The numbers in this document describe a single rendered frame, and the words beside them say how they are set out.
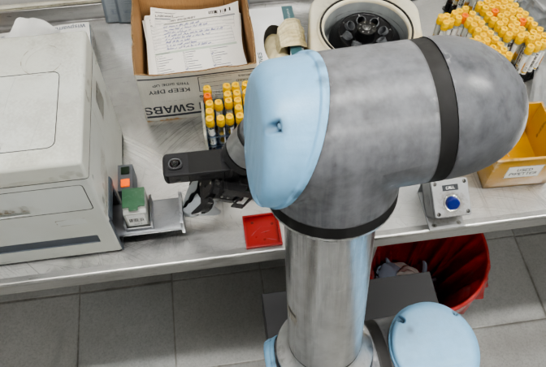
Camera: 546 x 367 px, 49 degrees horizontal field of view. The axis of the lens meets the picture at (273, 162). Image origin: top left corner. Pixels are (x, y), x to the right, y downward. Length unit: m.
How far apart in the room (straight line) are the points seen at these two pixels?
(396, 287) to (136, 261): 0.47
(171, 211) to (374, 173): 0.73
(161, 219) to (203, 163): 0.18
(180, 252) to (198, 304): 0.90
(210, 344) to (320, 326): 1.37
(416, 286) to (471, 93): 0.63
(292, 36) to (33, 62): 0.55
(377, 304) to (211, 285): 1.10
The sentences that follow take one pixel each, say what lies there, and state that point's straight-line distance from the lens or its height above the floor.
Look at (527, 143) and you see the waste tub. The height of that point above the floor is 0.88.
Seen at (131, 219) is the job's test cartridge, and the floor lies 0.95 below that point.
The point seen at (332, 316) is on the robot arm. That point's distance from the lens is 0.62.
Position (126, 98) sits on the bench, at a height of 0.88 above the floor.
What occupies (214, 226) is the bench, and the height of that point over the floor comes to 0.87.
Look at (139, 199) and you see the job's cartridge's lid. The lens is 1.08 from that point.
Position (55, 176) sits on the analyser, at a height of 1.14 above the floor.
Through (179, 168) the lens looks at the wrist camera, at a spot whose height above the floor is 1.08.
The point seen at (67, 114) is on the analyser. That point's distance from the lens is 0.96.
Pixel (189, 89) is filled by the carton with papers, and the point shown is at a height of 0.97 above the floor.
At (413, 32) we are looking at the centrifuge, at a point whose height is 1.00.
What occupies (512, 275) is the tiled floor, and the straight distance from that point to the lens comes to 2.21.
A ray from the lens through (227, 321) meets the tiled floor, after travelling 2.01.
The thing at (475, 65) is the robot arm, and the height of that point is 1.57.
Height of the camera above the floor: 1.90
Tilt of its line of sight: 57 degrees down
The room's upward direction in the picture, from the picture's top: 1 degrees clockwise
